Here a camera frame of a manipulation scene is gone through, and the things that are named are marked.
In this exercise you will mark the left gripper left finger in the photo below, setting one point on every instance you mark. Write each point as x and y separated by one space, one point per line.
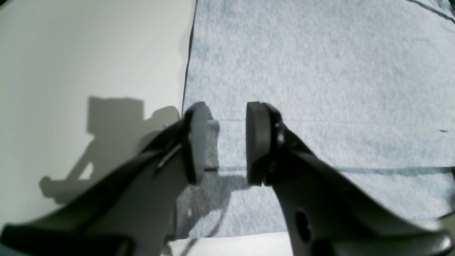
128 212

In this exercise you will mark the grey T-shirt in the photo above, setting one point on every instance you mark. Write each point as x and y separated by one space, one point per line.
368 85

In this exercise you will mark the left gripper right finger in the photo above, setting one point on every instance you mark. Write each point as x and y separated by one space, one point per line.
325 213

